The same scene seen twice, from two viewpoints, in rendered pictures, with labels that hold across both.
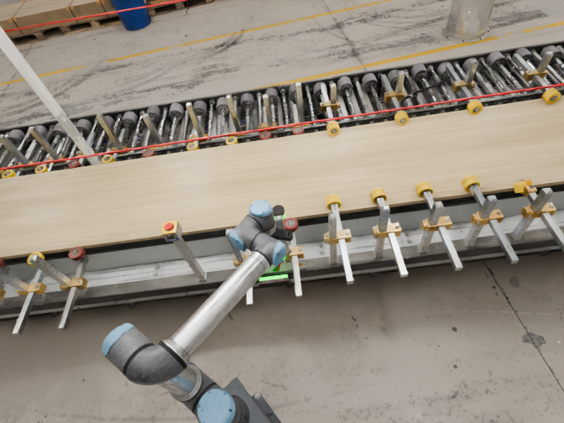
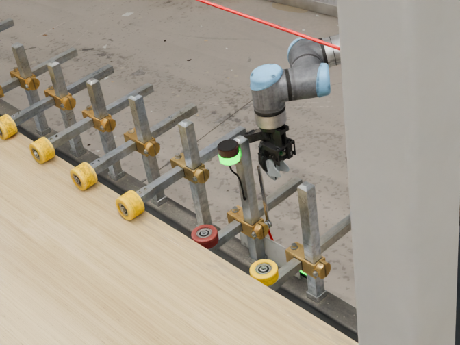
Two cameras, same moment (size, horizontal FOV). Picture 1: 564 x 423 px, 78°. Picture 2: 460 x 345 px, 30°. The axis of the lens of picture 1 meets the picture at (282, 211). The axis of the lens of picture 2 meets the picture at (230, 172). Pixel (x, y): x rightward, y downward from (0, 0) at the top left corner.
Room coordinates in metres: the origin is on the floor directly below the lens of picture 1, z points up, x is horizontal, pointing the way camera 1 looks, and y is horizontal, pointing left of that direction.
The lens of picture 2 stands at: (2.43, 1.47, 2.55)
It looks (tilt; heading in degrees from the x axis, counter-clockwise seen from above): 36 degrees down; 227
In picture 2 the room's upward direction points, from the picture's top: 9 degrees counter-clockwise
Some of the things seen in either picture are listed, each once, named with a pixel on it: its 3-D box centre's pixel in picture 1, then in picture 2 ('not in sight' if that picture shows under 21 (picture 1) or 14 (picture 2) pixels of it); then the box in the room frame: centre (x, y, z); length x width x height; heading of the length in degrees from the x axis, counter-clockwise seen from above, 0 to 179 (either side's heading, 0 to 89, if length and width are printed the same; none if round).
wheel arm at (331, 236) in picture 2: (249, 267); (313, 252); (0.97, 0.23, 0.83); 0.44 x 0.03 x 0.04; 175
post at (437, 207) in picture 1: (428, 232); (107, 136); (0.92, -0.73, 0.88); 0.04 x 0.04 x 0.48; 85
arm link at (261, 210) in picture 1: (262, 215); (268, 89); (0.92, 0.09, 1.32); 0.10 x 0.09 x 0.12; 134
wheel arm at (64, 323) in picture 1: (75, 290); not in sight; (1.06, 1.23, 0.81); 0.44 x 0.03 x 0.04; 175
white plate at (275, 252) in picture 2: (284, 267); (268, 248); (0.97, 0.05, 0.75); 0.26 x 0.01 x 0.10; 85
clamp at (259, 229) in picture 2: (290, 253); (247, 223); (0.99, 0.00, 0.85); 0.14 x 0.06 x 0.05; 85
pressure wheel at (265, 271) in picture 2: not in sight; (265, 282); (1.17, 0.22, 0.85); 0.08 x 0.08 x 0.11
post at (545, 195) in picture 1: (526, 220); (33, 96); (0.88, -1.22, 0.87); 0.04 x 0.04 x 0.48; 85
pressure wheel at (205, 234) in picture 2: (291, 228); (206, 246); (1.15, -0.03, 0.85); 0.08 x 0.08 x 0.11
